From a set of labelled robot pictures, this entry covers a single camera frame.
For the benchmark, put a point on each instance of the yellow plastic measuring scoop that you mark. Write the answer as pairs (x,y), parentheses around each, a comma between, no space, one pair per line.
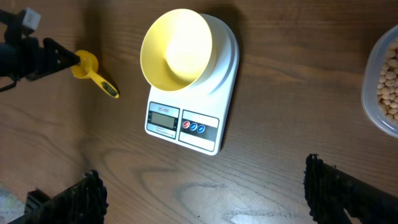
(87,68)

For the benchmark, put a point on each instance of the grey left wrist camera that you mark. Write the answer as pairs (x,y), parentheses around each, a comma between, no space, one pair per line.
(31,20)

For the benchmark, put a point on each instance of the clear plastic container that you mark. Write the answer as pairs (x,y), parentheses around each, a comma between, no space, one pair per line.
(369,87)

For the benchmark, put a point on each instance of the white digital kitchen scale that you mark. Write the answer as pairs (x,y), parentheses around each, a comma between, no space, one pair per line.
(195,118)

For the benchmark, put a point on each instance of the yellow plastic bowl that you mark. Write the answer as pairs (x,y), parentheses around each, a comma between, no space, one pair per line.
(178,51)

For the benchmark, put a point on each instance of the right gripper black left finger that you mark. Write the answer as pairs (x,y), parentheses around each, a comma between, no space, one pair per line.
(83,203)

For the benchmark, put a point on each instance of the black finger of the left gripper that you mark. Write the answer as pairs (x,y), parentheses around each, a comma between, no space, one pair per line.
(54,57)

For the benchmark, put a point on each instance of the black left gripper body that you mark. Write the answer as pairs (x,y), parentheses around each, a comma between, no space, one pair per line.
(20,53)

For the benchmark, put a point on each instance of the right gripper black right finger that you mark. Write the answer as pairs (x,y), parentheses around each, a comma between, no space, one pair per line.
(334,196)

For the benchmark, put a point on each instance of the soybeans pile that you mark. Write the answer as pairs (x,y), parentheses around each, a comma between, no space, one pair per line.
(387,83)

